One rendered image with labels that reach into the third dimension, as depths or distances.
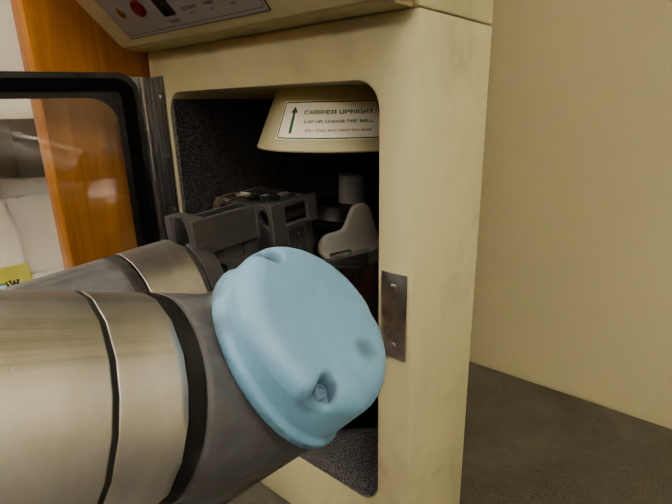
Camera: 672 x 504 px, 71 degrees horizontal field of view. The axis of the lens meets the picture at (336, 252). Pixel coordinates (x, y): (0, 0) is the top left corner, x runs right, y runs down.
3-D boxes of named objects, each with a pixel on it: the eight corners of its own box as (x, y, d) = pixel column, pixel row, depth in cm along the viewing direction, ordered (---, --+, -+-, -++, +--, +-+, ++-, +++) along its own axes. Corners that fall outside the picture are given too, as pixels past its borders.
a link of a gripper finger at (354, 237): (412, 197, 43) (320, 213, 40) (413, 257, 45) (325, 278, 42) (394, 191, 46) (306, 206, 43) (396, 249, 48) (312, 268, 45)
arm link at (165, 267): (171, 370, 32) (113, 336, 37) (226, 341, 35) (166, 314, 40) (149, 265, 29) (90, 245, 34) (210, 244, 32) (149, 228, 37)
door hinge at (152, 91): (192, 401, 61) (150, 77, 49) (203, 409, 59) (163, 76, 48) (181, 407, 60) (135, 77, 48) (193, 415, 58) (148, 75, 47)
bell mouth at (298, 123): (335, 137, 59) (334, 90, 58) (467, 141, 48) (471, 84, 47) (219, 148, 47) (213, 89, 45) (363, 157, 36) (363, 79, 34)
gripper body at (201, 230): (323, 191, 40) (205, 227, 32) (330, 284, 43) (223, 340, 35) (263, 184, 45) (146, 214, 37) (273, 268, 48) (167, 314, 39)
